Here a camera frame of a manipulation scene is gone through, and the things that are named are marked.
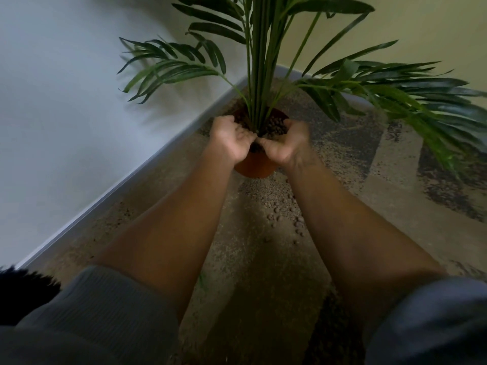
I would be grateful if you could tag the person's left fingers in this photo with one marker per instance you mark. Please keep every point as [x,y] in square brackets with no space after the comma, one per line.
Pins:
[237,131]

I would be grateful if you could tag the person's left forearm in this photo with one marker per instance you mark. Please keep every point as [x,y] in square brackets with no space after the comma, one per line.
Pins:
[182,220]

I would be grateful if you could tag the green palm plant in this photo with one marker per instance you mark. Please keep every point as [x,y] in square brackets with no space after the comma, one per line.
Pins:
[262,53]

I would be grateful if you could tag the person's right fingers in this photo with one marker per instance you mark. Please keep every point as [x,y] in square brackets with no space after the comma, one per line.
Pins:
[279,136]

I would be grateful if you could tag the grey left sleeve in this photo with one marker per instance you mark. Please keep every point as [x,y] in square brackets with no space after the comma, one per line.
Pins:
[99,319]

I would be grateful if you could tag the person's left hand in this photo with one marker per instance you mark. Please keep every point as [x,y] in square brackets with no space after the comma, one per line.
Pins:
[228,140]

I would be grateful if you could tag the white baseboard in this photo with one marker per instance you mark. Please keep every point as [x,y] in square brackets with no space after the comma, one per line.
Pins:
[125,178]

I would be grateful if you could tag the brown clay pebbles in pot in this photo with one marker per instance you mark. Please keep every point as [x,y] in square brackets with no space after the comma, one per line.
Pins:
[274,127]

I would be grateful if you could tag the grey right sleeve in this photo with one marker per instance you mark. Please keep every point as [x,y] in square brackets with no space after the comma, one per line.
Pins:
[430,323]

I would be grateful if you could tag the terracotta plant pot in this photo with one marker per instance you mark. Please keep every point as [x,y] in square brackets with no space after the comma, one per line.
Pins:
[257,167]

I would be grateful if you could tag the grey sleeve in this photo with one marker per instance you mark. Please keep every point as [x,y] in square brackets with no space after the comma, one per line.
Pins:
[99,319]
[430,323]

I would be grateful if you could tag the scattered brown clay pebbles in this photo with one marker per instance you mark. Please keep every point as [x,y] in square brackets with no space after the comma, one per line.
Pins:
[283,209]

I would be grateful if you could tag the person's right hand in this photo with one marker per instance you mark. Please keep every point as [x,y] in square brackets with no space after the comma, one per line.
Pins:
[289,146]

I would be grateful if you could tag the person's right forearm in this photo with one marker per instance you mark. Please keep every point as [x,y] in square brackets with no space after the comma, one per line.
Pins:
[354,239]

